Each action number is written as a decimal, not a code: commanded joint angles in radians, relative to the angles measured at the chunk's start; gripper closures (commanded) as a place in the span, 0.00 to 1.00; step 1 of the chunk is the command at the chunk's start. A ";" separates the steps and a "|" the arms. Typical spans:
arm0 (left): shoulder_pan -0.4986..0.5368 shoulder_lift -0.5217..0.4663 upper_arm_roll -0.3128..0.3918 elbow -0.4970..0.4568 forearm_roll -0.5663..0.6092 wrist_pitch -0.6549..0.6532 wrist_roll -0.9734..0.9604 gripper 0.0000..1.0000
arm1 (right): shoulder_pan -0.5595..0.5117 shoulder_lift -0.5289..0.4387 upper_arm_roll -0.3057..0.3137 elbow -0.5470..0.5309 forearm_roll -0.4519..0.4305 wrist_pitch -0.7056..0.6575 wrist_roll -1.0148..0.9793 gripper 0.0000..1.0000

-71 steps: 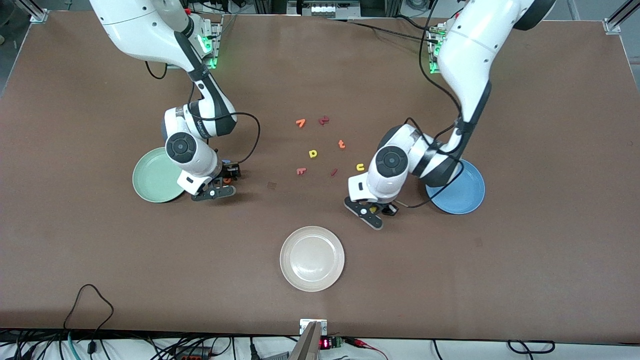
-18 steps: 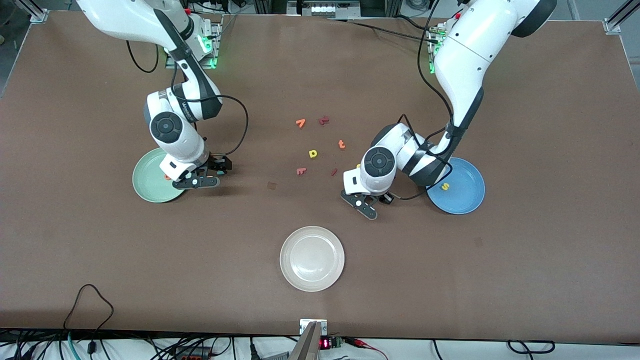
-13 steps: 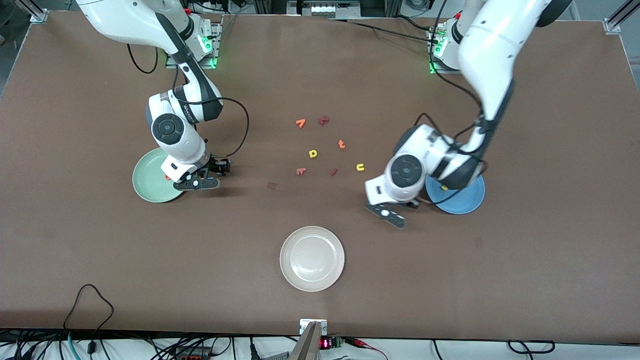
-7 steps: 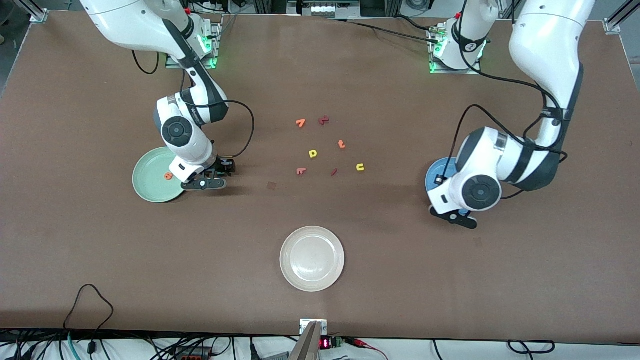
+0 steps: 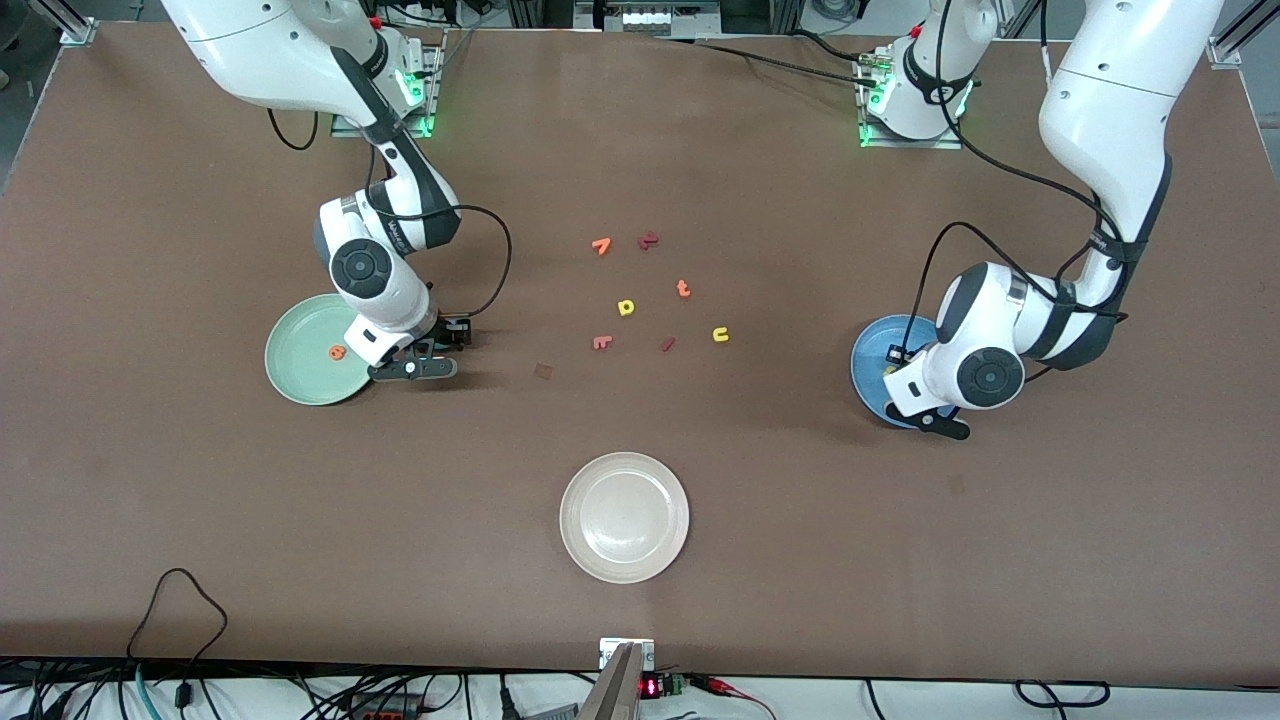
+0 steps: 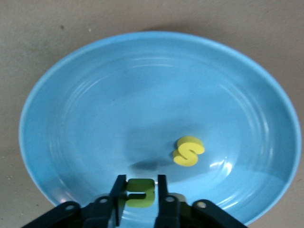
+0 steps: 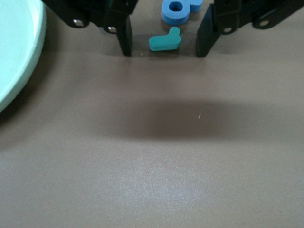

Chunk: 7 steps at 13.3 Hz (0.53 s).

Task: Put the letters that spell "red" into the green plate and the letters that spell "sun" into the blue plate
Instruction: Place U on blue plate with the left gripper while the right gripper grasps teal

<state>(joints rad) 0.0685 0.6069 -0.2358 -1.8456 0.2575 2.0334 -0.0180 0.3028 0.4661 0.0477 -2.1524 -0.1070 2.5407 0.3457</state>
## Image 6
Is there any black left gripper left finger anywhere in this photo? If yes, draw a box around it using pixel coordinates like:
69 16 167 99
23 174 127 228

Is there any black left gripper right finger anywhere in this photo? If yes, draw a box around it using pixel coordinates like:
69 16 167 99
154 174 247 228

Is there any green foam letter u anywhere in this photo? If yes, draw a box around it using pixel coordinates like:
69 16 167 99
124 178 155 209

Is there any yellow foam letter s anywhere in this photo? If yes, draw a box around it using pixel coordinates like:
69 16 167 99
172 135 205 167

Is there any blue plate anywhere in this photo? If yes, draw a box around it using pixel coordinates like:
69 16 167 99
18 30 299 226

